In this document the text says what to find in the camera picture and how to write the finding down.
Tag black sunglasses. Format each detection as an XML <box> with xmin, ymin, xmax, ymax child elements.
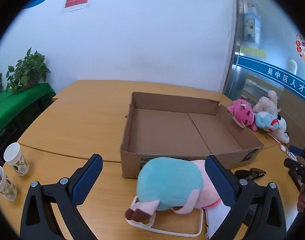
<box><xmin>234</xmin><ymin>168</ymin><xmax>266</xmax><ymax>180</ymax></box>

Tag pig plush teal shirt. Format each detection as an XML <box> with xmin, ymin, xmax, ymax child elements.
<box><xmin>125</xmin><ymin>157</ymin><xmax>222</xmax><ymax>223</ymax></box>

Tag clear phone case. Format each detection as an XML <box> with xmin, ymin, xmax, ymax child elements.
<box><xmin>127</xmin><ymin>209</ymin><xmax>205</xmax><ymax>238</ymax></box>

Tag white plastic device box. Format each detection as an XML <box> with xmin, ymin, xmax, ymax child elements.
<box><xmin>205</xmin><ymin>202</ymin><xmax>231</xmax><ymax>239</ymax></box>

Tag person's right hand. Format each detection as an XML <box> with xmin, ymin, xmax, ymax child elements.
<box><xmin>297</xmin><ymin>184</ymin><xmax>305</xmax><ymax>213</ymax></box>

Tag small white charm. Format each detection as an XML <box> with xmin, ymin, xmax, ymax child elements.
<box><xmin>280</xmin><ymin>145</ymin><xmax>286</xmax><ymax>152</ymax></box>

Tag white dog plush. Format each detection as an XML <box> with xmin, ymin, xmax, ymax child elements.
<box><xmin>271</xmin><ymin>115</ymin><xmax>290</xmax><ymax>144</ymax></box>

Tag light blue plush toy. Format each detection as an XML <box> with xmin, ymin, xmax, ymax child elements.
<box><xmin>254</xmin><ymin>111</ymin><xmax>282</xmax><ymax>132</ymax></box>

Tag paper cup far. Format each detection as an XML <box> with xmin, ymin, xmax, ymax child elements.
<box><xmin>4</xmin><ymin>142</ymin><xmax>29</xmax><ymax>176</ymax></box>

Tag paper cup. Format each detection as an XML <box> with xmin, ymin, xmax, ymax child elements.
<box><xmin>0</xmin><ymin>166</ymin><xmax>17</xmax><ymax>202</ymax></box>
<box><xmin>4</xmin><ymin>142</ymin><xmax>29</xmax><ymax>176</ymax></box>

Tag paper cup near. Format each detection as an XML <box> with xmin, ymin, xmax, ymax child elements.
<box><xmin>0</xmin><ymin>166</ymin><xmax>17</xmax><ymax>202</ymax></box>

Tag beige plush toy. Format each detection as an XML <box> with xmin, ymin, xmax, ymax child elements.
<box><xmin>253</xmin><ymin>90</ymin><xmax>281</xmax><ymax>115</ymax></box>

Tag pink plush toy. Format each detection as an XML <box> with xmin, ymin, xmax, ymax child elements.
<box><xmin>227</xmin><ymin>99</ymin><xmax>258</xmax><ymax>132</ymax></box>

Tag green tablecloth side table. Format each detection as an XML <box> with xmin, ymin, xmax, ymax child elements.
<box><xmin>0</xmin><ymin>83</ymin><xmax>56</xmax><ymax>133</ymax></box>

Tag brown cardboard box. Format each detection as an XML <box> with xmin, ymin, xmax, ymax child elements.
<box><xmin>120</xmin><ymin>92</ymin><xmax>263</xmax><ymax>178</ymax></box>

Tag potted green plant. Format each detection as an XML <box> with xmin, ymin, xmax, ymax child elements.
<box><xmin>5</xmin><ymin>48</ymin><xmax>50</xmax><ymax>94</ymax></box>

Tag cartoon poster on glass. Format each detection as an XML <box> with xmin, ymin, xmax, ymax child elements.
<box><xmin>244</xmin><ymin>7</ymin><xmax>261</xmax><ymax>44</ymax></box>

